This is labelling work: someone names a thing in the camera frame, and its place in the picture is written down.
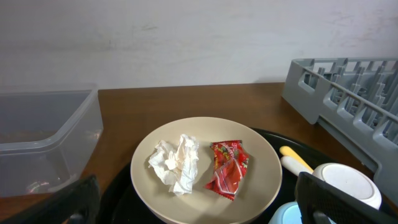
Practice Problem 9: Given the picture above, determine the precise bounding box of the light blue plastic cup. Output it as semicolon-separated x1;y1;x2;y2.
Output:
268;201;336;224

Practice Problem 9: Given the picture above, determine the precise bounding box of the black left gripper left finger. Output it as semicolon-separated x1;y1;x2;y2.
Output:
2;175;100;224

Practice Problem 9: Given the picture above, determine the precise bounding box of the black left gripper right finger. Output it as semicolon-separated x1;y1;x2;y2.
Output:
295;172;397;224

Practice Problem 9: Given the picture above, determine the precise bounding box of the grey dishwasher rack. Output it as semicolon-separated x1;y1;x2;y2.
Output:
282;57;397;203

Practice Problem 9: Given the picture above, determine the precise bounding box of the clear plastic waste bin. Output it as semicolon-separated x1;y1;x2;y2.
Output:
1;89;103;197

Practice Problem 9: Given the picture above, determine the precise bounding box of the beige round plate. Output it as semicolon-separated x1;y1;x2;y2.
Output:
131;117;282;223

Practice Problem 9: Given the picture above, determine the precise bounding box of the white tissue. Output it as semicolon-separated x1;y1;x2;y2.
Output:
149;134;200;196

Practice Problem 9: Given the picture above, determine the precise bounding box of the black round tray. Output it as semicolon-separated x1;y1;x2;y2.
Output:
96;128;335;224

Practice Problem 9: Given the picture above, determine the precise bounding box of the white plastic cup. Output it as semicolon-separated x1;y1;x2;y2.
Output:
312;163;382;210

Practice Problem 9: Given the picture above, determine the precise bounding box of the yellow plastic fork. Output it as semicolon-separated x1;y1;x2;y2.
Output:
279;146;313;171

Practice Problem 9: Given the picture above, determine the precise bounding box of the white plastic fork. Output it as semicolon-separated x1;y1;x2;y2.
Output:
280;156;313;176

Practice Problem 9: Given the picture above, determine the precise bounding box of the red candy wrapper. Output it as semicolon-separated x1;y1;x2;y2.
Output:
204;140;249;201

